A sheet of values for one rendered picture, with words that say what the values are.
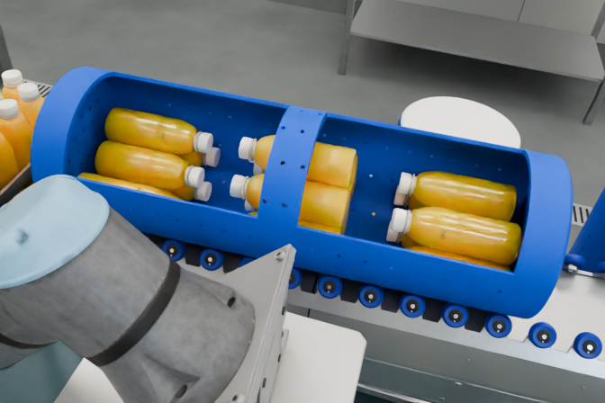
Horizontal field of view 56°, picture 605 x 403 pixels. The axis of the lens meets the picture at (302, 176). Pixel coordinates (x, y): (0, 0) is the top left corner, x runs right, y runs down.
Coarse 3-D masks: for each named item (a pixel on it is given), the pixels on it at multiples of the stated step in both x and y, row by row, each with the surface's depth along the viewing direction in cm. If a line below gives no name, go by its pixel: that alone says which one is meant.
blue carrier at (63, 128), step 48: (48, 96) 96; (96, 96) 111; (144, 96) 115; (192, 96) 110; (240, 96) 102; (48, 144) 94; (96, 144) 115; (288, 144) 91; (336, 144) 112; (384, 144) 109; (432, 144) 105; (480, 144) 97; (96, 192) 95; (144, 192) 94; (288, 192) 89; (384, 192) 114; (528, 192) 107; (192, 240) 99; (240, 240) 94; (288, 240) 92; (336, 240) 89; (384, 240) 112; (528, 240) 84; (432, 288) 91; (480, 288) 88; (528, 288) 86
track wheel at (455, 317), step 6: (450, 306) 99; (456, 306) 98; (462, 306) 98; (444, 312) 99; (450, 312) 99; (456, 312) 99; (462, 312) 98; (444, 318) 99; (450, 318) 99; (456, 318) 99; (462, 318) 98; (450, 324) 99; (456, 324) 98; (462, 324) 98
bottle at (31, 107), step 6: (36, 96) 121; (18, 102) 121; (24, 102) 121; (30, 102) 121; (36, 102) 121; (42, 102) 122; (18, 108) 121; (24, 108) 120; (30, 108) 120; (36, 108) 121; (24, 114) 121; (30, 114) 121; (36, 114) 121; (30, 120) 121
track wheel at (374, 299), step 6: (360, 288) 101; (366, 288) 101; (372, 288) 100; (378, 288) 100; (360, 294) 101; (366, 294) 101; (372, 294) 100; (378, 294) 100; (360, 300) 101; (366, 300) 101; (372, 300) 100; (378, 300) 100; (366, 306) 101; (372, 306) 100
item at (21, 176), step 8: (24, 168) 118; (16, 176) 116; (24, 176) 118; (8, 184) 114; (16, 184) 116; (24, 184) 119; (0, 192) 112; (8, 192) 114; (16, 192) 116; (0, 200) 112; (8, 200) 114
